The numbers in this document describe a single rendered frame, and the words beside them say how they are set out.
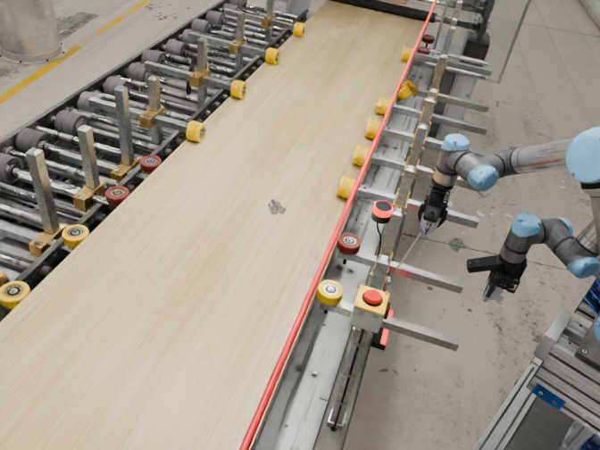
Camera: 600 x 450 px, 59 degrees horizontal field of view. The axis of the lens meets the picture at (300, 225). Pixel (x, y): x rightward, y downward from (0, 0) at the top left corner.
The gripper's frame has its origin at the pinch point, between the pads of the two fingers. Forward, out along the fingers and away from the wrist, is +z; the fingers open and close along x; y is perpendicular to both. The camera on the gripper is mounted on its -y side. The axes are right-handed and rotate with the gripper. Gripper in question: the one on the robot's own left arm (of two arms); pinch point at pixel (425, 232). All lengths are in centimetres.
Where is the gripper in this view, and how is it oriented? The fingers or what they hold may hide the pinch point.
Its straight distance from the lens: 184.2
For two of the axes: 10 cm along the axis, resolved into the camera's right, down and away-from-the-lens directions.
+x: -9.4, -2.9, 1.8
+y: 3.2, -5.7, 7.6
